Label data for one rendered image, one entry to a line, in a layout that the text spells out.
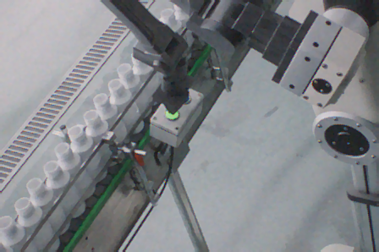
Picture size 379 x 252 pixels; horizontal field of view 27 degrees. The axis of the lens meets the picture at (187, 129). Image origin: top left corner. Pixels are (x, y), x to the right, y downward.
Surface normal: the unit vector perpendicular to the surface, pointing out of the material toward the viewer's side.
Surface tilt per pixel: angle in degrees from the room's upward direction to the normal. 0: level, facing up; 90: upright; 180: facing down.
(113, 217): 90
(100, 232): 90
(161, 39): 80
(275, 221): 0
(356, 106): 101
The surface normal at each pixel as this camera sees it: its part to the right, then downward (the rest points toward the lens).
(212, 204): -0.25, -0.70
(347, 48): 0.21, -0.51
